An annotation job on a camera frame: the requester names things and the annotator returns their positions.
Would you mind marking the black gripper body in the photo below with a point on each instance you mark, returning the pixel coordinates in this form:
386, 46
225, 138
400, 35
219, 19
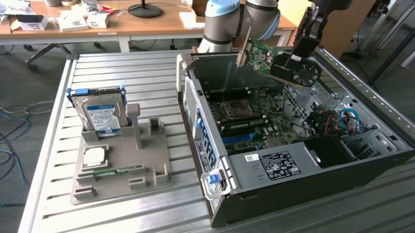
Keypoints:
334, 3

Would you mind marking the green graphics card black fan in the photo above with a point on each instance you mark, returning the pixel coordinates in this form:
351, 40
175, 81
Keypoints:
259, 55

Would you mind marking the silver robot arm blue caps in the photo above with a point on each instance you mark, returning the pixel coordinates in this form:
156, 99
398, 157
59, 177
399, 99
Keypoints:
223, 21

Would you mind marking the wooden cabinet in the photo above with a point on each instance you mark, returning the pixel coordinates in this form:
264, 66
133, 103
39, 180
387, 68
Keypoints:
350, 29

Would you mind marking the green motherboard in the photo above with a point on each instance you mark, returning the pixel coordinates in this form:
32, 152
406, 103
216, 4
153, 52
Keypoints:
275, 121

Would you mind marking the metal CPU socket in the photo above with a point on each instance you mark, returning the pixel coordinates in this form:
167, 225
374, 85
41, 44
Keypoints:
237, 109

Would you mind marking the brown cardboard box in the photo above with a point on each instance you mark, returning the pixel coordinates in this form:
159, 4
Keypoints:
197, 7

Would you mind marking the white booklet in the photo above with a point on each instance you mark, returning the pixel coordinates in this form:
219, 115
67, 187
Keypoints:
191, 20

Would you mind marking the green RAM stick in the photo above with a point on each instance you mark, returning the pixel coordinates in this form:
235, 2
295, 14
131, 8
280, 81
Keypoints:
109, 171
243, 124

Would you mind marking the grey chipset heatsink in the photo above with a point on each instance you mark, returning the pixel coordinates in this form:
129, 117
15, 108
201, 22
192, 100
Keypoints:
275, 143

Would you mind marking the blue expansion slot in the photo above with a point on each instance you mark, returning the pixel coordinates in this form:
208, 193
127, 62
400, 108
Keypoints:
237, 139

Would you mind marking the wooden desk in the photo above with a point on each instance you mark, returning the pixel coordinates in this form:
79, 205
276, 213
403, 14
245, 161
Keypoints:
155, 26
48, 34

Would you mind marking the black round lamp base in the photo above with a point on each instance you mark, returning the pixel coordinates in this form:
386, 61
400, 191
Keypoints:
144, 11

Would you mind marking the grey power supply unit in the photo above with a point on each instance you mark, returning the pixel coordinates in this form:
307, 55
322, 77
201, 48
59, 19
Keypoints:
243, 174

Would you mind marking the blue case latch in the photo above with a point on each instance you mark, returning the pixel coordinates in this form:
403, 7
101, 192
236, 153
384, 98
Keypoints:
213, 178

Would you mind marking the black open PC case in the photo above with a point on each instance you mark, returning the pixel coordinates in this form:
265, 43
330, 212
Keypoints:
291, 199

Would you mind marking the white box small label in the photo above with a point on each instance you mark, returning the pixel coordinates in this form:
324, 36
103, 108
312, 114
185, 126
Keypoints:
97, 21

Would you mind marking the hard disk blue carrier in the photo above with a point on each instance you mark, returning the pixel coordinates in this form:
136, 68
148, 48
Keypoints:
97, 116

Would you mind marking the white box round recess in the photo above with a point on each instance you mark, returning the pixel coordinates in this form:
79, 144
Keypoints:
72, 23

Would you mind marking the grey parts rack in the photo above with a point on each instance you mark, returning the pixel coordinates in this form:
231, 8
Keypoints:
120, 155

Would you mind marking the tape roll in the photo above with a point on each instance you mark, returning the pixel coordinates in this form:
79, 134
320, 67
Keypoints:
68, 2

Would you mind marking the grey cup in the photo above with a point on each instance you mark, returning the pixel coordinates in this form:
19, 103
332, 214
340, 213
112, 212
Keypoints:
52, 3

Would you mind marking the silver CPU chip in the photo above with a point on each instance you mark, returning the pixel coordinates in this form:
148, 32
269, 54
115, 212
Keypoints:
93, 157

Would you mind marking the white box black lid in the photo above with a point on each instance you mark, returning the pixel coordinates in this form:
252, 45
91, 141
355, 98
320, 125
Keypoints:
32, 24

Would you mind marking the loose papers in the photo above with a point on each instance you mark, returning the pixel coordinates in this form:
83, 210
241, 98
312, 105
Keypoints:
16, 7

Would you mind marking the black partition frame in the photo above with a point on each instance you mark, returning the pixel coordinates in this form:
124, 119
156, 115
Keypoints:
390, 48

